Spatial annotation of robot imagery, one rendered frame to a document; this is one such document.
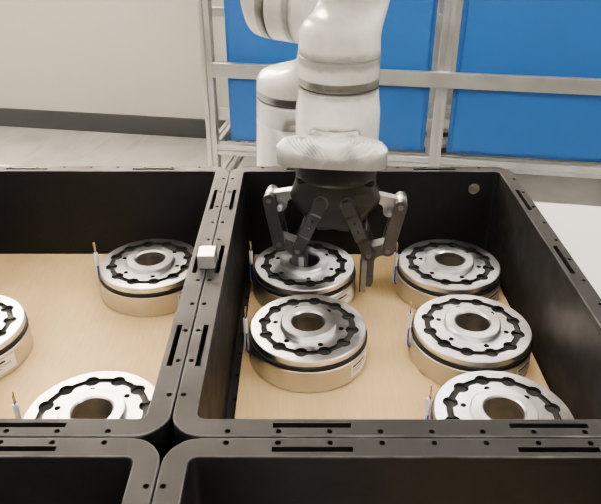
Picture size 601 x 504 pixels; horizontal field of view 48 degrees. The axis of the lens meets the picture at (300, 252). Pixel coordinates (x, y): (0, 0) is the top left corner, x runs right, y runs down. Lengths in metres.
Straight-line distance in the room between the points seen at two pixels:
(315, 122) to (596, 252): 0.64
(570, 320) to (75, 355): 0.42
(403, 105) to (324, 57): 1.88
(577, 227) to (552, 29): 1.30
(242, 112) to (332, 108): 1.97
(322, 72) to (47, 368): 0.35
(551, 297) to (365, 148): 0.20
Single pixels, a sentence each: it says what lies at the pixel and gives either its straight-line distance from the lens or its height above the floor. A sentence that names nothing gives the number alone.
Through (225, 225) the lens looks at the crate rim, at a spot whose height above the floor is 0.93.
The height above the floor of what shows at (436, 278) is 0.86.
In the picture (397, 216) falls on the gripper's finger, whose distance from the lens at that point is 0.64.
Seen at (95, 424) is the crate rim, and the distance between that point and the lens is 0.42.
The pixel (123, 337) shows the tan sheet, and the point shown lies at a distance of 0.65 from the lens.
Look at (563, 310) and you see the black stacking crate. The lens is 0.58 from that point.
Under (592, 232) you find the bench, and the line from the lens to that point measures 1.18.
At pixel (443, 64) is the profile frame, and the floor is 0.64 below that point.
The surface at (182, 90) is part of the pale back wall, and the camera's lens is 3.54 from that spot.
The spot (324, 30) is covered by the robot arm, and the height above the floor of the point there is 1.10.
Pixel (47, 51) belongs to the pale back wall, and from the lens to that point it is 3.78.
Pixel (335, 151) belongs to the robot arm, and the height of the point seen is 1.01.
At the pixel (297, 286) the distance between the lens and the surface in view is 0.64.
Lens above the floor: 1.21
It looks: 30 degrees down
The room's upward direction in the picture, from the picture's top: straight up
